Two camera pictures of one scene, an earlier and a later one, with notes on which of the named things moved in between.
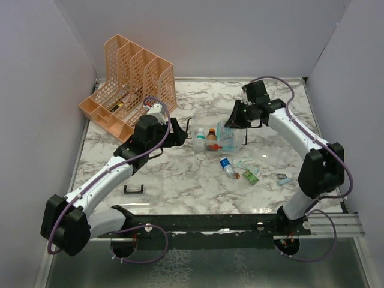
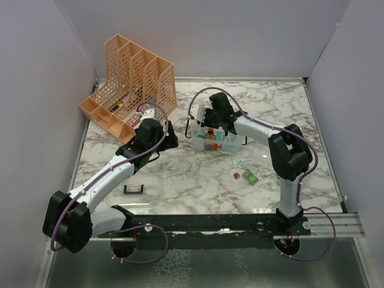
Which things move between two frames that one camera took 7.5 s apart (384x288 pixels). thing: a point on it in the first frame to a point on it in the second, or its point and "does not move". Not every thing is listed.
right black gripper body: [248, 115] to [212, 119]
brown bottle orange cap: [211, 136] does not move
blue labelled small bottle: [225, 163] to [220, 134]
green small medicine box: [250, 177] does not move
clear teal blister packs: [225, 135] does not move
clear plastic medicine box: [210, 135] does not move
